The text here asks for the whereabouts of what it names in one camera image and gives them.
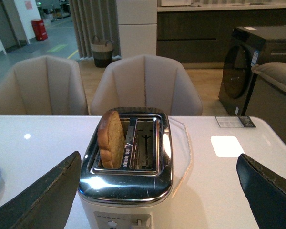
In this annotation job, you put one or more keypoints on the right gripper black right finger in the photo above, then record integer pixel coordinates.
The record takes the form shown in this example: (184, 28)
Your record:
(265, 192)

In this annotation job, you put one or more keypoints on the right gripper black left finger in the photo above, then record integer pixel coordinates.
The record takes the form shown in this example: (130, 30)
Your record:
(46, 204)

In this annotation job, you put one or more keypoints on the brown bread slice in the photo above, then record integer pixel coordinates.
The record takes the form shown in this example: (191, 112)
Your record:
(111, 140)

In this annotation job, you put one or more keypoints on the chrome and cream toaster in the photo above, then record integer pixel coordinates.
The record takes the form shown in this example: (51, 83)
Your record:
(129, 197)

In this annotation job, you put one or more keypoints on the black table label card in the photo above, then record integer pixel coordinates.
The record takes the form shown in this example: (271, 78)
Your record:
(235, 122)

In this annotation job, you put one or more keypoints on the beige sofa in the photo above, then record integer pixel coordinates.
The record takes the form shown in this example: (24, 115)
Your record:
(268, 98)

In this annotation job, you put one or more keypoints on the beige chair on left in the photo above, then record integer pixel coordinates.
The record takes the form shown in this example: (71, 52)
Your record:
(45, 85)

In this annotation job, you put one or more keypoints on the beige chair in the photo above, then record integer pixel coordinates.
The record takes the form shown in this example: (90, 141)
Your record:
(147, 81)
(45, 85)

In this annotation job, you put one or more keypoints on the dark front-load washing machine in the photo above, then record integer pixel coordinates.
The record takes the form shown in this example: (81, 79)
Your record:
(249, 46)

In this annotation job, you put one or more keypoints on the beige chair on right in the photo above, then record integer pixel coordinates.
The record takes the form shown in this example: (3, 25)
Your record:
(147, 81)

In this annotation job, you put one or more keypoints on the woven storage basket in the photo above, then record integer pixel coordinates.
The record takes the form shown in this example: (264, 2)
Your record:
(102, 51)

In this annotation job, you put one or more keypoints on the dark kitchen counter cabinet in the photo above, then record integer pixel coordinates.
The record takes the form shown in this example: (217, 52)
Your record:
(202, 37)

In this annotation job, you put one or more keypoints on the grey pleated curtain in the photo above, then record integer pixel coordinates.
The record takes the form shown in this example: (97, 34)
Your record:
(94, 17)

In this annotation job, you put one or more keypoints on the white tall cabinet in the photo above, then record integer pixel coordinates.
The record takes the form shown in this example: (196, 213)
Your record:
(137, 25)

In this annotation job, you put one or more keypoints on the white microwave oven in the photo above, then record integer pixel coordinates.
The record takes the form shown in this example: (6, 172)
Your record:
(175, 3)

